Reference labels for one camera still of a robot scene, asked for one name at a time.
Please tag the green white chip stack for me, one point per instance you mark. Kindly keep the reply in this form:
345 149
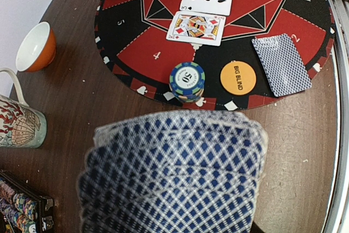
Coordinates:
187 81

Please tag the blue playing card deck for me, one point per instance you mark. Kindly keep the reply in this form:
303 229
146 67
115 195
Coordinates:
173 171

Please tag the king of diamonds card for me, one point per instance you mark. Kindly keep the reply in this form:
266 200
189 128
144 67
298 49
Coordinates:
196 28

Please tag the three of spades card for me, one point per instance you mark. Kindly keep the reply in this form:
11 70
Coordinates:
217 7

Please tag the dealt blue cards pile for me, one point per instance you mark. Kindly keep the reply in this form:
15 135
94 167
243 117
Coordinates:
282 64

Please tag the orange big blind button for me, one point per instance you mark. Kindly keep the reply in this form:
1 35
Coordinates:
238 78

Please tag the round red black poker mat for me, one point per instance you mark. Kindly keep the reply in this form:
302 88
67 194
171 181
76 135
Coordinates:
215 54

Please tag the orange white small bowl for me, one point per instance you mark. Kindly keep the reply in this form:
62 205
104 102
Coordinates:
38 49

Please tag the tall ceramic seashell mug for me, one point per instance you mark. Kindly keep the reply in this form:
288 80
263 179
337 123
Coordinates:
21 125

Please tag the black poker chip case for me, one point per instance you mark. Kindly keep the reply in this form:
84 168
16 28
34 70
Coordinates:
44 221

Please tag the chip row rightmost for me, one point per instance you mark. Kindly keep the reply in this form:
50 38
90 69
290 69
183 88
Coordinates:
19 200

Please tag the chip row with 20 chip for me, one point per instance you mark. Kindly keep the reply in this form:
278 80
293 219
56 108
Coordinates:
16 218

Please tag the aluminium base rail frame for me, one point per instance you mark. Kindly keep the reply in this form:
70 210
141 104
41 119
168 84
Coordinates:
337 212

